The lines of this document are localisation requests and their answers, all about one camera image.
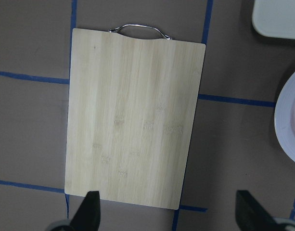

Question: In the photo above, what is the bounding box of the white round plate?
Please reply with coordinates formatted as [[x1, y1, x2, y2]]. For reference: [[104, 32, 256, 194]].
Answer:
[[274, 72, 295, 162]]

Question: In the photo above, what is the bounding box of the bamboo cutting board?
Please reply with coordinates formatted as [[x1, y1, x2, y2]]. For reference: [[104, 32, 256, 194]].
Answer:
[[64, 28, 205, 210]]

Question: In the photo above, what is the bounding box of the cream bear tray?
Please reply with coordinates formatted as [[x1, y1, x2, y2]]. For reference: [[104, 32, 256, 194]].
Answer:
[[252, 0, 295, 39]]

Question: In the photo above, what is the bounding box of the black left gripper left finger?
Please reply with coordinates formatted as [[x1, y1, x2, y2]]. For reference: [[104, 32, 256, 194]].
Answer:
[[70, 191, 101, 231]]

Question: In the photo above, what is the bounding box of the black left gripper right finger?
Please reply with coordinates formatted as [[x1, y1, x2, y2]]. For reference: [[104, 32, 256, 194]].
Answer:
[[236, 190, 282, 231]]

